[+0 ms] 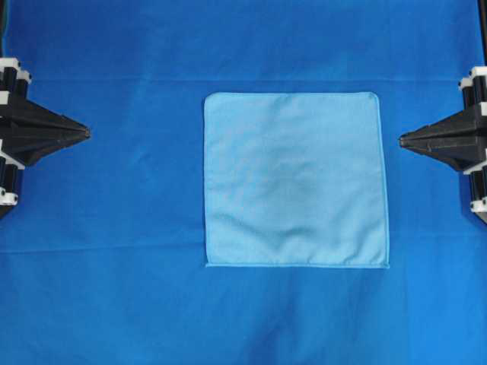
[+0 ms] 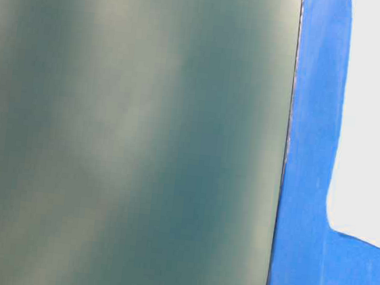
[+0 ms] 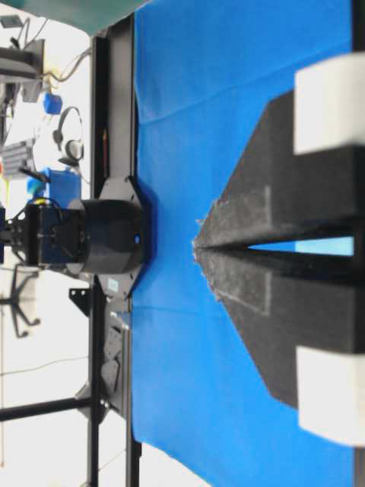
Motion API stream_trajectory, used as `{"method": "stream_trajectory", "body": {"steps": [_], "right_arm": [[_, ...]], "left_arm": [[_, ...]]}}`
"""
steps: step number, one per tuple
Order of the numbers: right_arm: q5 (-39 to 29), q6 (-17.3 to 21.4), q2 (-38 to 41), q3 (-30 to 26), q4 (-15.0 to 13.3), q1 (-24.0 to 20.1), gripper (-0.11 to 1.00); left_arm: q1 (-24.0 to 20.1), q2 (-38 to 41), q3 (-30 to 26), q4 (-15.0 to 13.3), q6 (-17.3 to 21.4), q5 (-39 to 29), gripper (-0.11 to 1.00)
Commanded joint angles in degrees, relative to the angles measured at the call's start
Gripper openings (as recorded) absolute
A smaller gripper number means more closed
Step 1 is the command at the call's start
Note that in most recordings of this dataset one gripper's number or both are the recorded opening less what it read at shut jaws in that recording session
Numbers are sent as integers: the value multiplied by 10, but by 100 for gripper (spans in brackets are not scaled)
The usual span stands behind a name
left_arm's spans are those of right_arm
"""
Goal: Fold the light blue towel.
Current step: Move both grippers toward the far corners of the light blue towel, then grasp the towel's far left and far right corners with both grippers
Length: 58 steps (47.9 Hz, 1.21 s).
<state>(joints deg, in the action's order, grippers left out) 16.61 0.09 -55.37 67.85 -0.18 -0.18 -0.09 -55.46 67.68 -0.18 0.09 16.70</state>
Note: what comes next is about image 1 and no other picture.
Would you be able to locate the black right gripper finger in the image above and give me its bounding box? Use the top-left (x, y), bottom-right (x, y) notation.
top-left (399, 141), bottom-right (486, 171)
top-left (399, 104), bottom-right (486, 142)

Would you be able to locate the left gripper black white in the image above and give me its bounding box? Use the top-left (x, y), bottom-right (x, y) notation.
top-left (1, 57), bottom-right (90, 218)

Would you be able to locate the light blue towel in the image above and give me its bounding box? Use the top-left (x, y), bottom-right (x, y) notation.
top-left (203, 91), bottom-right (390, 268)

